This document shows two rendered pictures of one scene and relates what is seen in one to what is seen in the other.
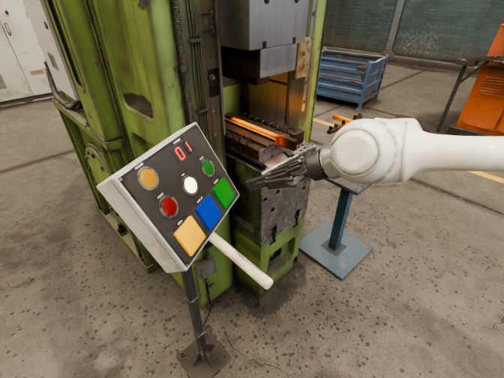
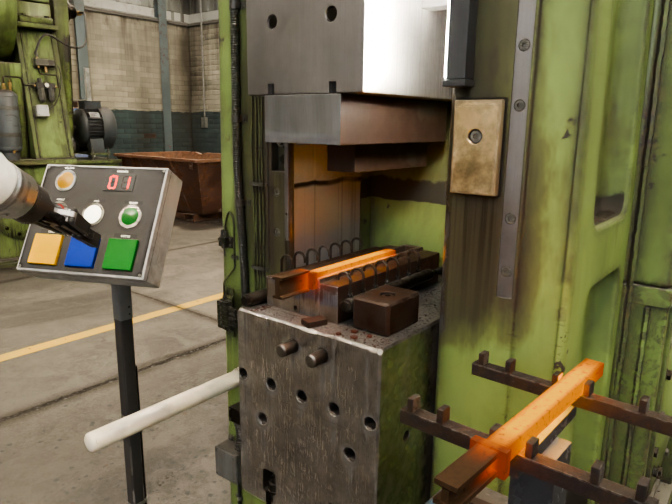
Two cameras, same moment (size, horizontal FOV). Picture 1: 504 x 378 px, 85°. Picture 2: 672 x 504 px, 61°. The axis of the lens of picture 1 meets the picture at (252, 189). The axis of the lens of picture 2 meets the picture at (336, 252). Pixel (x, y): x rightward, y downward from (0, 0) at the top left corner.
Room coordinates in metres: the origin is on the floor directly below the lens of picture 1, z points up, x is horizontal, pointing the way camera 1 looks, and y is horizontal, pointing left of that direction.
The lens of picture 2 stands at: (1.02, -1.26, 1.31)
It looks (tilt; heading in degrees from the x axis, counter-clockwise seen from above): 13 degrees down; 82
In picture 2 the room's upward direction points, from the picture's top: 1 degrees clockwise
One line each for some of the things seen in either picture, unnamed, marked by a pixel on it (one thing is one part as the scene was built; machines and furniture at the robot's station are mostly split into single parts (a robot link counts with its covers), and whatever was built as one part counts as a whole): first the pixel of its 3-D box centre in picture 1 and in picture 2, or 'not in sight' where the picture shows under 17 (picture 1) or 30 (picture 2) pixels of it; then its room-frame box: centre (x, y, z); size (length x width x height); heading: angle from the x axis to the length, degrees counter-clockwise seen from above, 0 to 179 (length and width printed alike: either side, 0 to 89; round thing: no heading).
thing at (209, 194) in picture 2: not in sight; (189, 185); (0.05, 7.07, 0.43); 1.89 x 1.20 x 0.85; 134
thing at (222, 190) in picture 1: (223, 193); (121, 255); (0.70, 0.09, 1.01); 0.07 x 0.05 x 0.07; 159
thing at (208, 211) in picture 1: (208, 212); (83, 252); (0.61, 0.13, 1.01); 0.07 x 0.05 x 0.07; 159
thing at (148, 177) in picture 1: (148, 178); (65, 180); (0.55, 0.24, 1.16); 0.05 x 0.03 x 0.04; 134
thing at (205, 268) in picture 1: (205, 266); (233, 460); (0.94, 0.24, 0.36); 0.09 x 0.07 x 0.12; 134
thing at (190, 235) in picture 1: (189, 235); (46, 249); (0.51, 0.16, 1.01); 0.07 x 0.05 x 0.07; 159
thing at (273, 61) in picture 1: (241, 53); (362, 120); (1.25, 0.05, 1.32); 0.42 x 0.20 x 0.10; 44
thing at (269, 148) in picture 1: (242, 134); (359, 275); (1.25, 0.05, 0.96); 0.42 x 0.20 x 0.09; 44
